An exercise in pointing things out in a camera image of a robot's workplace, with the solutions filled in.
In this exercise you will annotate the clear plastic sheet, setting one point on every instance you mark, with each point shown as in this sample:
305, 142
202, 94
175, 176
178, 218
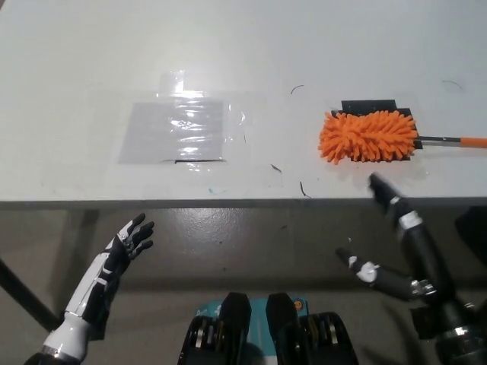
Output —
152, 133

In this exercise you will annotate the black diagonal table leg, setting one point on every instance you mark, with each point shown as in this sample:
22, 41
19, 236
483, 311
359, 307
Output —
26, 296

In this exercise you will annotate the orange microfibre telescopic duster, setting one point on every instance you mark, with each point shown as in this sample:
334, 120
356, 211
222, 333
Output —
365, 137

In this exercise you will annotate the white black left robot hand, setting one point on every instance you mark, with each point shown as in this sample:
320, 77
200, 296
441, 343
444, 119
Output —
110, 262

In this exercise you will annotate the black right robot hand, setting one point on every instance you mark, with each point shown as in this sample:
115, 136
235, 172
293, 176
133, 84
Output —
418, 247

